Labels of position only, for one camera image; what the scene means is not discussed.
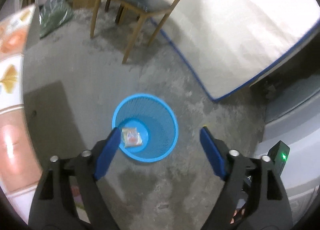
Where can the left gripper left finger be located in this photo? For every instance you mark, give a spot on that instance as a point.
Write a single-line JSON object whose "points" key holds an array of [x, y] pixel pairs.
{"points": [[53, 206]]}

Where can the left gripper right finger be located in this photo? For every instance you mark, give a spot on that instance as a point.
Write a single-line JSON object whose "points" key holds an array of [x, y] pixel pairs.
{"points": [[253, 196]]}

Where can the clear plastic snack packet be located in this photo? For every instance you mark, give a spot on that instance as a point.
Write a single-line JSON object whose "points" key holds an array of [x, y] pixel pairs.
{"points": [[131, 137]]}

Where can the blue mesh trash basket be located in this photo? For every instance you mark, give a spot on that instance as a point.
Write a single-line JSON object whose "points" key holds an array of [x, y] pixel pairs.
{"points": [[154, 120]]}

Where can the patterned tile tablecloth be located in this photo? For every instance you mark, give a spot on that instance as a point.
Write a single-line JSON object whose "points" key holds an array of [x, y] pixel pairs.
{"points": [[20, 169]]}

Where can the black device green light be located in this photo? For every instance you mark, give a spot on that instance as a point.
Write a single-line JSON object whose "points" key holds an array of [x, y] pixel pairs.
{"points": [[279, 154]]}

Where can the white mattress blue trim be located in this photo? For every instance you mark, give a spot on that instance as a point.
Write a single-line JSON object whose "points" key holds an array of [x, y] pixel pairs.
{"points": [[229, 43]]}

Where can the green plastic bag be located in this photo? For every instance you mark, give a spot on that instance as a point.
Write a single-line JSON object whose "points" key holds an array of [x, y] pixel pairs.
{"points": [[54, 14]]}

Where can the wooden chair dark seat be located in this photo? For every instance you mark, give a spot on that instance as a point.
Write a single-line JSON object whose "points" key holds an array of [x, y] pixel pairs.
{"points": [[146, 9]]}

